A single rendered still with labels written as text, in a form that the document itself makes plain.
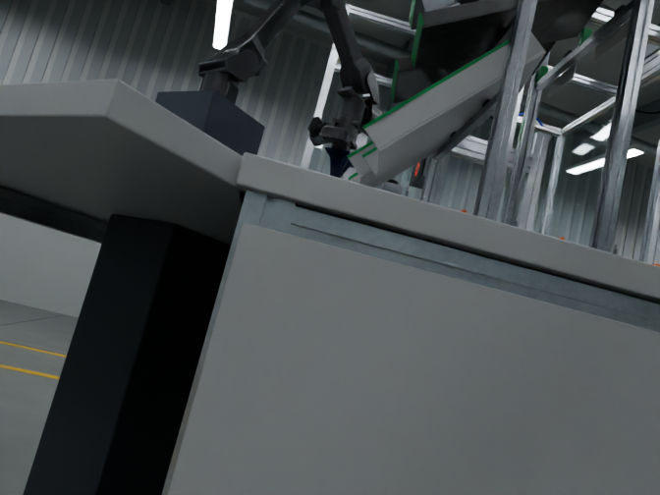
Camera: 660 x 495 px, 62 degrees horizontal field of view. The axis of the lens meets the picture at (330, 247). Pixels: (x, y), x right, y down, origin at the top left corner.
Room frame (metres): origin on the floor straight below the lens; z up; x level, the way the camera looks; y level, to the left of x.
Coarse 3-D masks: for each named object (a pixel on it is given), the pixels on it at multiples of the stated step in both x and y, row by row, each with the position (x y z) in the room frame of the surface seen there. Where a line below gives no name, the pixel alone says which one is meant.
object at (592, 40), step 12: (624, 12) 0.76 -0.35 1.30; (612, 24) 0.79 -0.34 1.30; (504, 36) 0.77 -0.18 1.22; (600, 36) 0.83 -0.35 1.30; (492, 48) 0.81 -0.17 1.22; (576, 48) 0.90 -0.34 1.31; (588, 48) 0.87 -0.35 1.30; (564, 60) 0.94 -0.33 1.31; (576, 60) 0.91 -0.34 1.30; (552, 72) 0.98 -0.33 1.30; (540, 84) 1.02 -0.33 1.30
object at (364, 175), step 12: (372, 144) 0.90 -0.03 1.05; (432, 144) 0.95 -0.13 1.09; (348, 156) 0.90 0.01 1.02; (360, 156) 0.90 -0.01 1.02; (420, 156) 0.98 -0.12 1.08; (360, 168) 0.90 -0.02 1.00; (396, 168) 0.97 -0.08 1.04; (408, 168) 1.02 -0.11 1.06; (360, 180) 0.91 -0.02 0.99; (372, 180) 0.95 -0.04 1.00; (384, 180) 1.00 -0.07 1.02
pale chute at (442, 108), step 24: (504, 48) 0.73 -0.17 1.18; (528, 48) 0.73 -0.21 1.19; (456, 72) 0.74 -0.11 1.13; (480, 72) 0.74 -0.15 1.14; (528, 72) 0.78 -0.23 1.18; (432, 96) 0.74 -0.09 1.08; (456, 96) 0.74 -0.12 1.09; (480, 96) 0.76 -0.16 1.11; (384, 120) 0.75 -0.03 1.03; (408, 120) 0.74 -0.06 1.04; (432, 120) 0.74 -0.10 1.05; (456, 120) 0.81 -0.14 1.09; (384, 144) 0.75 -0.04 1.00; (408, 144) 0.79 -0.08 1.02; (384, 168) 0.85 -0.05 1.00
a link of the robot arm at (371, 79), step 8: (368, 80) 1.20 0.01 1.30; (368, 88) 1.21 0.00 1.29; (376, 88) 1.22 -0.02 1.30; (368, 96) 1.24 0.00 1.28; (376, 96) 1.23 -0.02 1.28; (368, 104) 1.25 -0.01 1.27; (368, 112) 1.25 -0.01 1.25; (376, 112) 1.28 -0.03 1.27; (368, 120) 1.24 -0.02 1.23; (360, 128) 1.26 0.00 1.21; (368, 136) 1.30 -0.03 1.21
